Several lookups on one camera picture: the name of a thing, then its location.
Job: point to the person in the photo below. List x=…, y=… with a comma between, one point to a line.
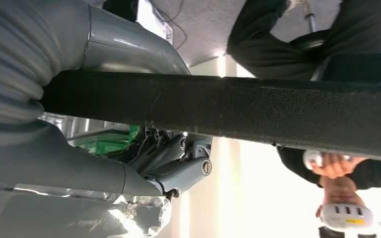
x=259, y=49

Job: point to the stool with metal pole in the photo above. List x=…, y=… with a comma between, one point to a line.
x=309, y=19

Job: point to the green plastic crate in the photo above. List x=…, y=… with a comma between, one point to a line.
x=105, y=146

